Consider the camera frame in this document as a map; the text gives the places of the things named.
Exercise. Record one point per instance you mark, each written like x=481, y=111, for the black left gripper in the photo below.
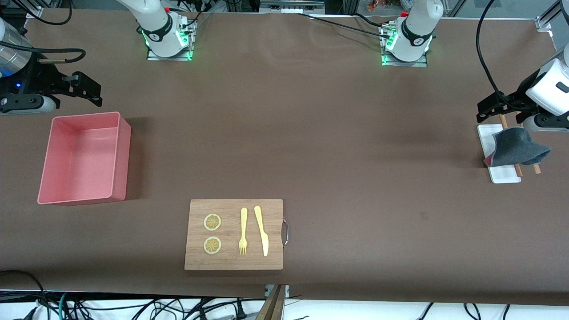
x=518, y=94

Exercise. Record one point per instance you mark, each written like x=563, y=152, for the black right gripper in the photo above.
x=36, y=78

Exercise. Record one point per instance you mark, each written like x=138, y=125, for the grey and pink cloth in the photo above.
x=515, y=149

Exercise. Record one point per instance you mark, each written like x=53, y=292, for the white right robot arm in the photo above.
x=153, y=18

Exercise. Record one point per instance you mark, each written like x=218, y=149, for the pink plastic bin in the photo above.
x=80, y=155

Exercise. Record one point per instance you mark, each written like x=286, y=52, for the white rectangular tray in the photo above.
x=504, y=175

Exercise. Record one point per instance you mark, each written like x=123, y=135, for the lemon slice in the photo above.
x=212, y=245
x=212, y=222

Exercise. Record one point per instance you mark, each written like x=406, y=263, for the yellow plastic fork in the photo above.
x=243, y=226

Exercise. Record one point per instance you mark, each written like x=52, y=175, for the grey electronics box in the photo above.
x=291, y=5

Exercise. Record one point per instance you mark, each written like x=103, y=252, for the wooden cutting board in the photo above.
x=231, y=262

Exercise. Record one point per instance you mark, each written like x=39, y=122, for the yellow plastic knife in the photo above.
x=262, y=231

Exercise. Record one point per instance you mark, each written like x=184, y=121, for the aluminium frame corner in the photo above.
x=33, y=12
x=544, y=23

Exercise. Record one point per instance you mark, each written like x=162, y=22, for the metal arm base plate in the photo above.
x=169, y=58
x=420, y=64

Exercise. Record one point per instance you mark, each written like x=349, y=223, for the small metal bracket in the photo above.
x=287, y=291

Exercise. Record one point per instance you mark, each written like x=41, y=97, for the brown wooden post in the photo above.
x=273, y=309

